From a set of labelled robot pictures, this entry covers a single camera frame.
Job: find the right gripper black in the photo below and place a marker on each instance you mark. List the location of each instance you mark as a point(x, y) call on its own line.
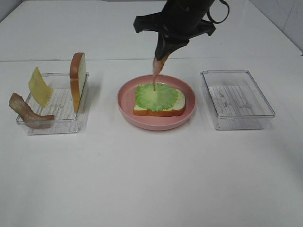
point(178, 21)

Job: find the bacon strip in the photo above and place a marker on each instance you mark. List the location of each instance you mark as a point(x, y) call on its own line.
point(157, 68)
point(17, 104)

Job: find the green lettuce leaf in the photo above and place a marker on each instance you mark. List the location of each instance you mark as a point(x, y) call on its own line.
point(162, 98)

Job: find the bread slice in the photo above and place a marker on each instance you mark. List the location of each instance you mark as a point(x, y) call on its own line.
point(77, 78)
point(177, 110)

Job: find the pink round plate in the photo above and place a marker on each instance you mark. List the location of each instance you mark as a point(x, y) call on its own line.
point(126, 102)

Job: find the right clear plastic tray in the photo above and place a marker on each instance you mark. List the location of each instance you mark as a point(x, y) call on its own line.
point(235, 101)

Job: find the clear plastic tray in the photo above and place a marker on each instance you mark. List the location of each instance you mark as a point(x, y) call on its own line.
point(235, 101)
point(66, 120)

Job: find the left clear plastic tray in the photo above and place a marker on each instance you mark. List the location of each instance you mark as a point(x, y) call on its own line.
point(66, 120)

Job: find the yellow cheese slice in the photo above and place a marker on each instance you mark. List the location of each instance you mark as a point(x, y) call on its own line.
point(40, 91)

